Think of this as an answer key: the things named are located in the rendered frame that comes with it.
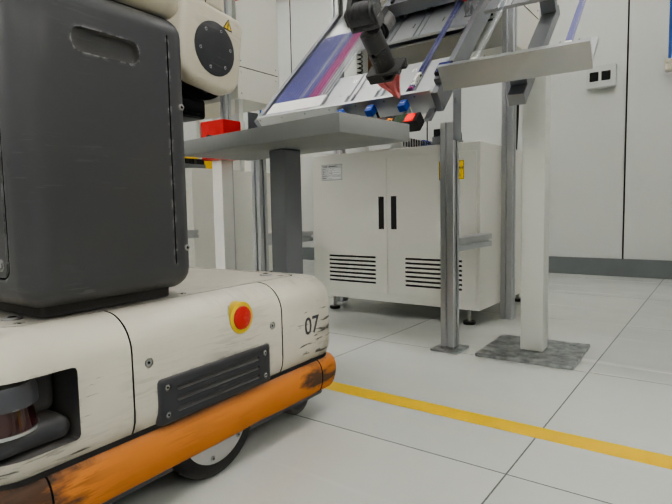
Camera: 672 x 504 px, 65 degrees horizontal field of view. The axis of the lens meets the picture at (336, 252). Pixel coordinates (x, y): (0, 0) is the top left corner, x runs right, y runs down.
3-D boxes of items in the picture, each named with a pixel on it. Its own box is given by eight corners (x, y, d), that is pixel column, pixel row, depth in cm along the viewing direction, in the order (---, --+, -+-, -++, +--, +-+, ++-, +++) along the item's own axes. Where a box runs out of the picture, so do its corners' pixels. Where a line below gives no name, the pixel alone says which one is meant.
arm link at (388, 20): (341, 14, 132) (372, 7, 128) (357, -10, 138) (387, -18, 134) (359, 56, 140) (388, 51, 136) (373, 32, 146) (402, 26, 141)
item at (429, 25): (474, 37, 169) (469, 22, 166) (312, 71, 208) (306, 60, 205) (499, -15, 186) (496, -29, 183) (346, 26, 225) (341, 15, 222)
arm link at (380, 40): (354, 37, 135) (374, 31, 131) (364, 22, 138) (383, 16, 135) (365, 60, 139) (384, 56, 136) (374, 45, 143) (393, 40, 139)
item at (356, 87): (435, 101, 149) (432, 92, 147) (264, 126, 188) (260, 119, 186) (455, 62, 159) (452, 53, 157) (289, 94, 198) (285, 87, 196)
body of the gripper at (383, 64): (376, 68, 148) (365, 45, 143) (408, 62, 142) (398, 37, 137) (367, 82, 144) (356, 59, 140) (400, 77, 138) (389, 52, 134)
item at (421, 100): (437, 112, 150) (429, 90, 145) (267, 134, 189) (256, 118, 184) (438, 109, 151) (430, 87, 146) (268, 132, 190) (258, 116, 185)
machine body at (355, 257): (479, 329, 176) (480, 140, 171) (314, 309, 218) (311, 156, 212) (535, 300, 228) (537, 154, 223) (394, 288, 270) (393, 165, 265)
